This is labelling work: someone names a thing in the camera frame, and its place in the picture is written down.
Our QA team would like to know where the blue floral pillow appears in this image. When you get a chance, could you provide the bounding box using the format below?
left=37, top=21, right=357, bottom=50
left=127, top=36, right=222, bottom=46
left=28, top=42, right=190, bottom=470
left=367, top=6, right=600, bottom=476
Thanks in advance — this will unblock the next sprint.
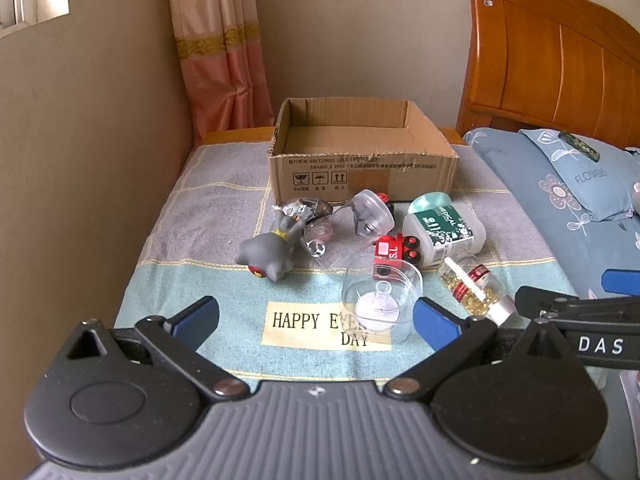
left=518, top=128, right=640, bottom=223

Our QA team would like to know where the red toy train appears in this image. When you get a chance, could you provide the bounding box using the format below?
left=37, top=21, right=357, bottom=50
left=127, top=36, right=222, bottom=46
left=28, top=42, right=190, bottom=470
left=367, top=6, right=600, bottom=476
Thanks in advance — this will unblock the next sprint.
left=372, top=234, right=424, bottom=281

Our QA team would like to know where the pink curtain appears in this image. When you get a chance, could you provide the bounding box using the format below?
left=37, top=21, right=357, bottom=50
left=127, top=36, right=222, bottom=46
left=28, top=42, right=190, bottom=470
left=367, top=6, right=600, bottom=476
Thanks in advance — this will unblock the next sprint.
left=165, top=0, right=276, bottom=133

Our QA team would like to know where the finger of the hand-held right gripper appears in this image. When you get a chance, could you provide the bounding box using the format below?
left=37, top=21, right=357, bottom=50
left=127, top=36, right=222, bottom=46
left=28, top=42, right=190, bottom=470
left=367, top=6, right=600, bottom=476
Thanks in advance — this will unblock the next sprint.
left=514, top=285, right=601, bottom=319
left=601, top=268, right=640, bottom=299

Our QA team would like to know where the wooden headboard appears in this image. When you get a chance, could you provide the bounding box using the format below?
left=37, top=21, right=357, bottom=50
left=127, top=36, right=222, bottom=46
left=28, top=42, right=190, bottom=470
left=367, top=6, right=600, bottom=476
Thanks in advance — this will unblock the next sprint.
left=455, top=0, right=640, bottom=148

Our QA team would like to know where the black clear correction tape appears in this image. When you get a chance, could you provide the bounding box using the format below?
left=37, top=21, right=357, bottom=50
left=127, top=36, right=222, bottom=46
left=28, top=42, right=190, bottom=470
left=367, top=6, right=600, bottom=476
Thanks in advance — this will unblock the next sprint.
left=295, top=198, right=333, bottom=219

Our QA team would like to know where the clear dome container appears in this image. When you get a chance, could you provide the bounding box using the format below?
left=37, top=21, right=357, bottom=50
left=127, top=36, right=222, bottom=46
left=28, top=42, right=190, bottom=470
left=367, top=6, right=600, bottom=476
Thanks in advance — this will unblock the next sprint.
left=341, top=255, right=425, bottom=346

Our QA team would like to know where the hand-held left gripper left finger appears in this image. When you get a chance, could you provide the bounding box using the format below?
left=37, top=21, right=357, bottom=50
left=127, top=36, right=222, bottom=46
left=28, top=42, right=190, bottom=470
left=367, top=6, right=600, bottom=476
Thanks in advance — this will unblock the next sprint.
left=67, top=296, right=251, bottom=403

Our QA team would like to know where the grey elephant toy figure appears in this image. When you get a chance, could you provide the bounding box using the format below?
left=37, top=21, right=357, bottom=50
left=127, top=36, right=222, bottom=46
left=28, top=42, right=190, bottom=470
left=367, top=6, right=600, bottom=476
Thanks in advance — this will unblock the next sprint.
left=239, top=212, right=306, bottom=283

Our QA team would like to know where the pink cat bottle charm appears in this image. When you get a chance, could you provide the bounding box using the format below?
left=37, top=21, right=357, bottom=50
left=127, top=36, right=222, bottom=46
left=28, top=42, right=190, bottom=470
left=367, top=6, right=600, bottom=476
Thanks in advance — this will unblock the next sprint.
left=300, top=217, right=334, bottom=259

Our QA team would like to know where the clear plastic jar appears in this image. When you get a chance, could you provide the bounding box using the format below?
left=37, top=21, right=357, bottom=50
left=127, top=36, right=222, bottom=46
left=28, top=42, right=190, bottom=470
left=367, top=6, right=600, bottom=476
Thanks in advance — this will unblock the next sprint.
left=327, top=189, right=397, bottom=248

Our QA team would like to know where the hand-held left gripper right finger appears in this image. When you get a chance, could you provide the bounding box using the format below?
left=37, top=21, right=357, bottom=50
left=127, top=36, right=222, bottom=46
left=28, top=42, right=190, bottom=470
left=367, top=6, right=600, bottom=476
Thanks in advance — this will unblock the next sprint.
left=382, top=296, right=586, bottom=403

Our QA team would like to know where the yellow capsule bottle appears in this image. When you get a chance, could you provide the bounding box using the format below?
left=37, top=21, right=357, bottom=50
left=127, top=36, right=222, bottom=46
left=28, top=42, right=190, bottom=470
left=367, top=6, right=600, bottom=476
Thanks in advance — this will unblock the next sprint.
left=437, top=256, right=518, bottom=328

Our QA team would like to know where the cardboard box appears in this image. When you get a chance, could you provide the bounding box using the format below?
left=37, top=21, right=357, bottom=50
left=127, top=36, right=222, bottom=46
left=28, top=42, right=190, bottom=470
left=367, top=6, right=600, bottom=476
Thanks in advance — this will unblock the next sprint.
left=266, top=97, right=458, bottom=208

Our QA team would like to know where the white plastic bottle green label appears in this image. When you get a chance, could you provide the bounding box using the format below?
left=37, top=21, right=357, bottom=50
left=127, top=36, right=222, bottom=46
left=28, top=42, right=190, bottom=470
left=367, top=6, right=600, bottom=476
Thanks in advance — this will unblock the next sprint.
left=402, top=203, right=487, bottom=267

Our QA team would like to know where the blue floral bed sheet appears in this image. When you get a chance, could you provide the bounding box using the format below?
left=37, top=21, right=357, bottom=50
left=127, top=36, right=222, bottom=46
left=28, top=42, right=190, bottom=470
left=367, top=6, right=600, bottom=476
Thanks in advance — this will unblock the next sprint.
left=462, top=127, right=640, bottom=311

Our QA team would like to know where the checked towel with text patch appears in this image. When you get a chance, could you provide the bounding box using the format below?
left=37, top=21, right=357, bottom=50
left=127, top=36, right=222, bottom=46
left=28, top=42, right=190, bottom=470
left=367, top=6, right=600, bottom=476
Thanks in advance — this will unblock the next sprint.
left=112, top=142, right=608, bottom=386

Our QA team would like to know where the wooden bedside table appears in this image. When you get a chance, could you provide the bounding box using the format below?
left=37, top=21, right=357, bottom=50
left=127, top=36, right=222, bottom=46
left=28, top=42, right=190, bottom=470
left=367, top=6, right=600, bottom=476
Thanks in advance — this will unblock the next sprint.
left=200, top=127, right=466, bottom=148

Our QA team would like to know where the dark green patterned strip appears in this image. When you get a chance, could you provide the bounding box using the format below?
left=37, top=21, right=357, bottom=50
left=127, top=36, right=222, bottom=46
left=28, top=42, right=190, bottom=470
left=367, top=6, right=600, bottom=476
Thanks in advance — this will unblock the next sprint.
left=558, top=131, right=603, bottom=162

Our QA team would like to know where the mint green egg-shaped case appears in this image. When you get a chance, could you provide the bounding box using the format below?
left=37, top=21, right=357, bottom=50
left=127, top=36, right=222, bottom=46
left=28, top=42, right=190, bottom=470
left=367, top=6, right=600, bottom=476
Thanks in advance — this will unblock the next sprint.
left=408, top=191, right=451, bottom=216

